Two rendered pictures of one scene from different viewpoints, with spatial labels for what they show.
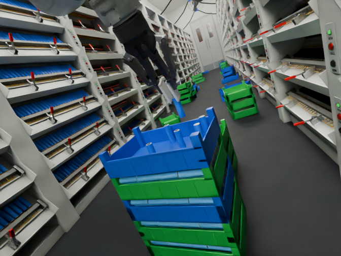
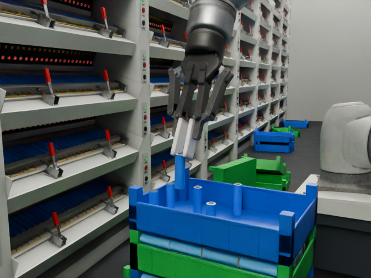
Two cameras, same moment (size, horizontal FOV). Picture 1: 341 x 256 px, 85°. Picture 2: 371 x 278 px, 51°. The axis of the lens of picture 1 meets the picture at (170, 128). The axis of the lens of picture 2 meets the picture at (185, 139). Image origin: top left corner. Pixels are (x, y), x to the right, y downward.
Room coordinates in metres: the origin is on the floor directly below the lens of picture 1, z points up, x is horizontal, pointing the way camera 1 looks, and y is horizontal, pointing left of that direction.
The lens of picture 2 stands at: (1.22, -0.02, 0.60)
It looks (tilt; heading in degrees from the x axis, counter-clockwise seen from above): 9 degrees down; 181
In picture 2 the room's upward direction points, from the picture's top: straight up
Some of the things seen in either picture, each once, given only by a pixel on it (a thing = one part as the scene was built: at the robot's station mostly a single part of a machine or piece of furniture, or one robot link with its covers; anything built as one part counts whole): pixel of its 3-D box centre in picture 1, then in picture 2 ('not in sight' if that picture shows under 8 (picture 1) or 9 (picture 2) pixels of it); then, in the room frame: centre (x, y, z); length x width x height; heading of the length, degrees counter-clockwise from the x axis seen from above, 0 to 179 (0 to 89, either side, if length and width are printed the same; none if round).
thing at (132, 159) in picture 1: (162, 141); (224, 206); (0.52, 0.04, 0.36); 0.30 x 0.20 x 0.08; 62
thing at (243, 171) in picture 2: not in sight; (233, 182); (-0.57, 0.17, 0.10); 0.30 x 0.08 x 0.20; 142
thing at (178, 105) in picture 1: (178, 106); (179, 170); (0.55, -0.05, 0.43); 0.02 x 0.02 x 0.06
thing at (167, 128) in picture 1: (169, 133); (210, 220); (0.58, 0.01, 0.36); 0.02 x 0.02 x 0.06
